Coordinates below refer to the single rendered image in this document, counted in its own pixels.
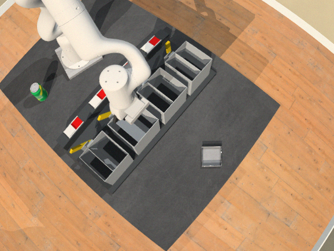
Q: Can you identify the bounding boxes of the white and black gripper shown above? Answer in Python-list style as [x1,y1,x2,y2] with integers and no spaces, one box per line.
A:
[109,92,140,123]

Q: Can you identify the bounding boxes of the green drink can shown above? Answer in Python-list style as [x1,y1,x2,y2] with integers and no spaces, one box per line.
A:
[30,83,48,101]

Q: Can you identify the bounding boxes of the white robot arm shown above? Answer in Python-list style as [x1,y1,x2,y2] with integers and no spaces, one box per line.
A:
[14,0,151,125]

